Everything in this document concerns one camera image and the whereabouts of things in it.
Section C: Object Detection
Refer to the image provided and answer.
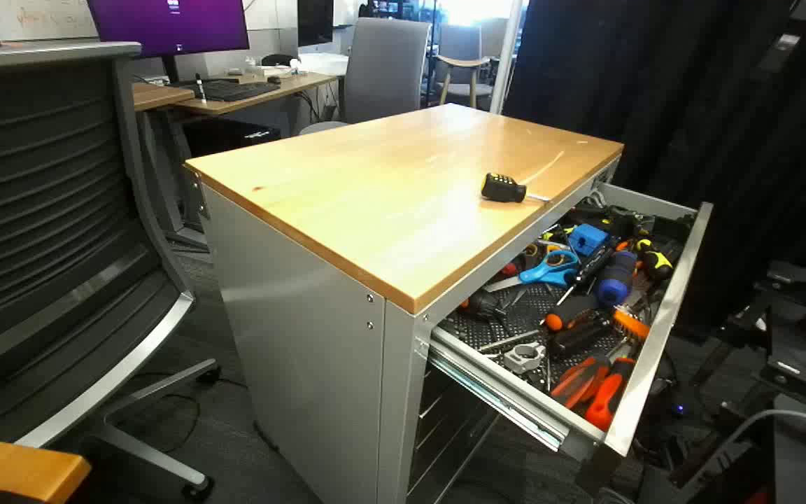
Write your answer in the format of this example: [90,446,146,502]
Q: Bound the wooden frame chair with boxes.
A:
[433,26,499,110]

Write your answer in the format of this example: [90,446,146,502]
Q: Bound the orange handled pliers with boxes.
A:
[552,357,632,430]

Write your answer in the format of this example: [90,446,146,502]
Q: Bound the blue handled scissors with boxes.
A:
[488,250,579,290]

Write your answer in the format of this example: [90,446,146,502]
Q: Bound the yellow black tool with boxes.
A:
[635,237,672,275]

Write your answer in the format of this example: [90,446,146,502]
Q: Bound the purple computer monitor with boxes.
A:
[87,0,250,56]

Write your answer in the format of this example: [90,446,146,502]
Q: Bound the open grey top drawer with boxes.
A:
[432,184,714,460]

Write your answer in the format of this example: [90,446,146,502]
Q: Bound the wooden office desk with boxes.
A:
[132,72,330,117]

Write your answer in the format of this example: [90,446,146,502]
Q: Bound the grey upholstered chair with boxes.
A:
[304,17,432,133]

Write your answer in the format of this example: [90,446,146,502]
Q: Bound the black yellow stubby screwdriver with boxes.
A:
[482,174,525,201]

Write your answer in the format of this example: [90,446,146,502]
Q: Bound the orange black screwdriver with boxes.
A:
[542,299,653,343]

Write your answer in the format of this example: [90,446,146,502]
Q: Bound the black keyboard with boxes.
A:
[201,80,279,100]

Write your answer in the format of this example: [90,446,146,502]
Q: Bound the blue handled screwdriver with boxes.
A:
[595,251,639,306]

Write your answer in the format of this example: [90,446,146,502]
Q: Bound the grey mesh office chair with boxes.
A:
[0,42,218,502]

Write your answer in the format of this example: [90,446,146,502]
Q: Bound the wooden top metal tool cabinet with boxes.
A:
[183,100,628,504]

